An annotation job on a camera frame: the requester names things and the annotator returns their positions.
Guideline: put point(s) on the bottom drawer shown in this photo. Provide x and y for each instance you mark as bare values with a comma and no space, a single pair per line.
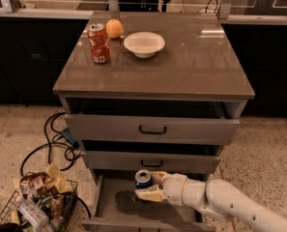
117,209

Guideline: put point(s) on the grey drawer cabinet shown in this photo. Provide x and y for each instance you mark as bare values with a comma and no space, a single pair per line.
196,75

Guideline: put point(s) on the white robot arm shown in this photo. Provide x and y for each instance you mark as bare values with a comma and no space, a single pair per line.
216,198

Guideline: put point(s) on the brown snack bag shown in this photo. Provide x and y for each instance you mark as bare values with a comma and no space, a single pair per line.
37,186

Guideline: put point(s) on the white bowl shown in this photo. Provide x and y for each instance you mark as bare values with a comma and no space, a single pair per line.
144,44

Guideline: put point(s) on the blue pepsi can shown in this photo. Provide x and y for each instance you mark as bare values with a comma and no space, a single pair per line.
143,179

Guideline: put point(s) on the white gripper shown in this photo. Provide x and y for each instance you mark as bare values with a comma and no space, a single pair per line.
174,187

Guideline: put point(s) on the drawer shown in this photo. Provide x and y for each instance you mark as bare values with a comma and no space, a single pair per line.
150,161
117,209
152,129

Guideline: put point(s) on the black wire basket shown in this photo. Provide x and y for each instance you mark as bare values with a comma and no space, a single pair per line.
58,207

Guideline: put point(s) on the top drawer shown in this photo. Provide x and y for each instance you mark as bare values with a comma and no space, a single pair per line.
152,129

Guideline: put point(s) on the middle drawer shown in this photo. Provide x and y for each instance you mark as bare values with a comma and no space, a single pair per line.
150,161

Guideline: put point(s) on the orange fruit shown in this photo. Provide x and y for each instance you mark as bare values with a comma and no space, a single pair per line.
114,28

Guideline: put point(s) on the clear plastic bottle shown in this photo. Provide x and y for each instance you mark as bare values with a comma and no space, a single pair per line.
33,213

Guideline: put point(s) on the orange soda can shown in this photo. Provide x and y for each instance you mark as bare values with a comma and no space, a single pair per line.
98,42

